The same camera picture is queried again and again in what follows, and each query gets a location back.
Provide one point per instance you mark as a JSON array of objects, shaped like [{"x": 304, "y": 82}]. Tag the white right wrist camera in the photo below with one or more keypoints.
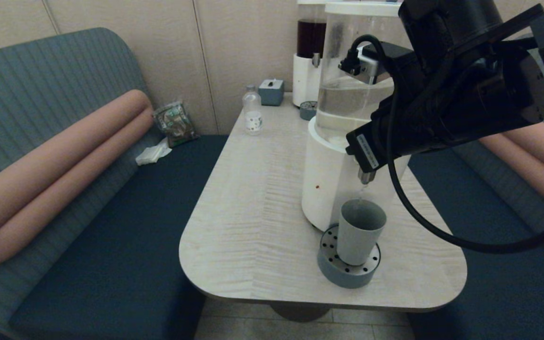
[{"x": 376, "y": 66}]

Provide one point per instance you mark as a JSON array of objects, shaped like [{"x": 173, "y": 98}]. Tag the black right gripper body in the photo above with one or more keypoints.
[{"x": 413, "y": 132}]

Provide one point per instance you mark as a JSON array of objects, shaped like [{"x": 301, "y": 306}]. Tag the dark drink dispenser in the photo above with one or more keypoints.
[{"x": 306, "y": 80}]

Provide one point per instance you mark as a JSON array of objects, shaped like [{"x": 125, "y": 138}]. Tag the metal dispenser tap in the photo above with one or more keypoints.
[{"x": 367, "y": 177}]

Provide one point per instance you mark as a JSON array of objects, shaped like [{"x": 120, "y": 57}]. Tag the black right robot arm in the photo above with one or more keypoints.
[{"x": 480, "y": 85}]

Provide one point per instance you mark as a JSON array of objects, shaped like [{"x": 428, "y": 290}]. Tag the blue perforated drip tray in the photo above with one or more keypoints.
[{"x": 347, "y": 278}]

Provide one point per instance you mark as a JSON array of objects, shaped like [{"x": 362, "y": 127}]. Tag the clear plastic bottle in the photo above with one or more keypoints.
[{"x": 252, "y": 118}]

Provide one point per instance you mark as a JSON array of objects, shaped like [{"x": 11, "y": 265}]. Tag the grey plastic cup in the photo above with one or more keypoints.
[{"x": 357, "y": 241}]

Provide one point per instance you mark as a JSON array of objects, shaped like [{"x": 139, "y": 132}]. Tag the clear water dispenser white base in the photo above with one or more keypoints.
[{"x": 333, "y": 189}]

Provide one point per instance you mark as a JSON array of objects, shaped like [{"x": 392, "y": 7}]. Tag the pink bolster cushion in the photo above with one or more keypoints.
[
  {"x": 40, "y": 189},
  {"x": 536, "y": 156}
]

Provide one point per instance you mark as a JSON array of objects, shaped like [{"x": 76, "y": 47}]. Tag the small blue drip tray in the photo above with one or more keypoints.
[{"x": 307, "y": 111}]

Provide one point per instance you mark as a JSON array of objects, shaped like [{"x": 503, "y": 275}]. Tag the crinkled snack bag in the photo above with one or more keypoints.
[{"x": 175, "y": 124}]

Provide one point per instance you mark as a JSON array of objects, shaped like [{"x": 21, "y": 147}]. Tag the dark blue bench seat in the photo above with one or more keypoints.
[
  {"x": 111, "y": 236},
  {"x": 503, "y": 293}
]

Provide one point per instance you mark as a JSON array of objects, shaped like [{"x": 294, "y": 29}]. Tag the blue-grey tissue box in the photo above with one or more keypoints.
[{"x": 271, "y": 92}]

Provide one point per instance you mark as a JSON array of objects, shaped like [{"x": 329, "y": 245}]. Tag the crumpled white tissue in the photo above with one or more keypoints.
[{"x": 151, "y": 153}]

